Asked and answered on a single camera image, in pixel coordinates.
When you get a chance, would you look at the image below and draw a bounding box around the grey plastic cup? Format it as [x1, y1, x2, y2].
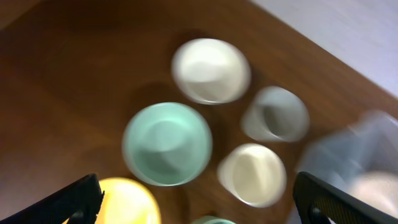
[241, 86, 310, 142]

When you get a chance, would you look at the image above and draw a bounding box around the yellow small bowl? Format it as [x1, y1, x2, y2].
[95, 177, 161, 224]

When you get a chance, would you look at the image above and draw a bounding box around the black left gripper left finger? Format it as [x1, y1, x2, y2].
[1, 174, 104, 224]

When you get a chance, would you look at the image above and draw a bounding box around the mint green small bowl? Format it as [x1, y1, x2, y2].
[122, 102, 213, 187]

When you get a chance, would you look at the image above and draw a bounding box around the large cream bowl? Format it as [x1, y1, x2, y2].
[348, 172, 397, 218]

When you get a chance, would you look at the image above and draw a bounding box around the cream plastic cup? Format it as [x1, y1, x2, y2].
[217, 143, 287, 208]

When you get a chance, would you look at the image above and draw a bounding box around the white small bowl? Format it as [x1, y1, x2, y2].
[171, 38, 251, 105]

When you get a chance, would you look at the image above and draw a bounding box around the mint green plastic cup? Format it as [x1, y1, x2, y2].
[191, 216, 235, 224]

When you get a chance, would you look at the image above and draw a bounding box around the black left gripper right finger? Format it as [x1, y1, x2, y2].
[293, 172, 397, 224]

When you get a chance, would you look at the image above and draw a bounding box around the clear plastic storage container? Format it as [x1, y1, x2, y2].
[285, 109, 398, 224]

